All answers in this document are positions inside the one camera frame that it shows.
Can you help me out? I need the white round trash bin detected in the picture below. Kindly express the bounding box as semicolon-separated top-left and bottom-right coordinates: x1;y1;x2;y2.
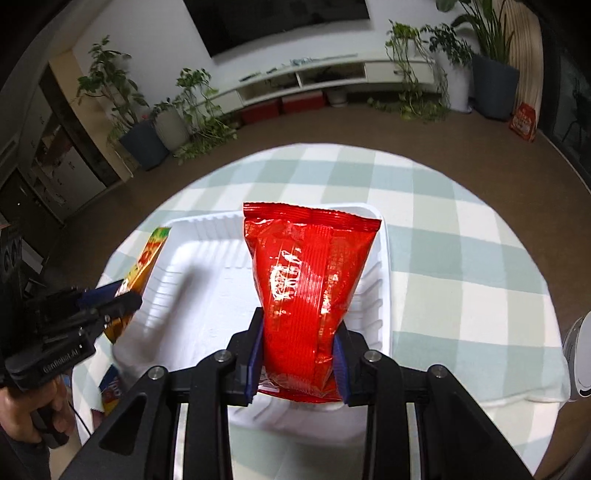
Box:
563;312;591;402

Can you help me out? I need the red snack bag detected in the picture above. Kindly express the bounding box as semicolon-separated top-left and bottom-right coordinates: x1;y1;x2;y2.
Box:
242;202;382;404

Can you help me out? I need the left hand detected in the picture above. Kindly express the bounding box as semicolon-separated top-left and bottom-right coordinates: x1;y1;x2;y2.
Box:
1;377;75;443

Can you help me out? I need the blue cake bar packet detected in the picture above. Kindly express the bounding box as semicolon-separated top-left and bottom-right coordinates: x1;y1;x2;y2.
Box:
99;365;124;416

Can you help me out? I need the white wooden cabinet left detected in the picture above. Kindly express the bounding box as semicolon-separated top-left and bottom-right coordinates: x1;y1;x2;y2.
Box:
17;67;120;221

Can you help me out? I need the red bag on floor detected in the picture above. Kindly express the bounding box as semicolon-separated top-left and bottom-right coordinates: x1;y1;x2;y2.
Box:
509;102;537;142

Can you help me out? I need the plant white pot left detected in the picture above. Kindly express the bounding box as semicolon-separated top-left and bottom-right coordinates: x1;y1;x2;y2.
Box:
151;100;190;152

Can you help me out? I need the plant dark pot left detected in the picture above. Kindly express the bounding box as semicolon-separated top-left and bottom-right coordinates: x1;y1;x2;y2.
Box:
77;35;169;171

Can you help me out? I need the trailing vine plant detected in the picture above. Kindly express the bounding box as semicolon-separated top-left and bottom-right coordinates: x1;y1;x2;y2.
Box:
368;20;449;123

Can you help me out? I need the orange cartoon snack packet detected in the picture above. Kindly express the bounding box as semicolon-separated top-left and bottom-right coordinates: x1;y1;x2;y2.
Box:
105;227;171;344

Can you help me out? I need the checkered tablecloth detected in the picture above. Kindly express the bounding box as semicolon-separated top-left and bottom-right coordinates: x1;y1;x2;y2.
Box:
73;144;570;470

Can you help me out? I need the white TV cabinet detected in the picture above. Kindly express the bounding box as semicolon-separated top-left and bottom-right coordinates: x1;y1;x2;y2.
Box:
202;52;438;116

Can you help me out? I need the wall television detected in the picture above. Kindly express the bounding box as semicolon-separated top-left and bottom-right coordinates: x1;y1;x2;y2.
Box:
184;0;370;56

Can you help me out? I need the red storage box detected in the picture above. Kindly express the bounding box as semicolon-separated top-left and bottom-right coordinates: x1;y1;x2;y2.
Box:
281;91;327;114
239;99;281;125

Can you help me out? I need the plant white pot right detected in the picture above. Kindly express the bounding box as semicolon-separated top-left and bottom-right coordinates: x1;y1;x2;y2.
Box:
422;23;473;114

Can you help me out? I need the tall plant dark pot right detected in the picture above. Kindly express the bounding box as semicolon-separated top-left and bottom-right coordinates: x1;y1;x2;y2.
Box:
448;1;520;121

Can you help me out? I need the plant white pot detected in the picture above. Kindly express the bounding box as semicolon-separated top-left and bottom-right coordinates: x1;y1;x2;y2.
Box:
422;23;473;114
151;100;190;152

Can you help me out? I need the white plastic tray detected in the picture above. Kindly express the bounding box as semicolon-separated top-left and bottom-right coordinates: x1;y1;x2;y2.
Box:
113;205;391;445

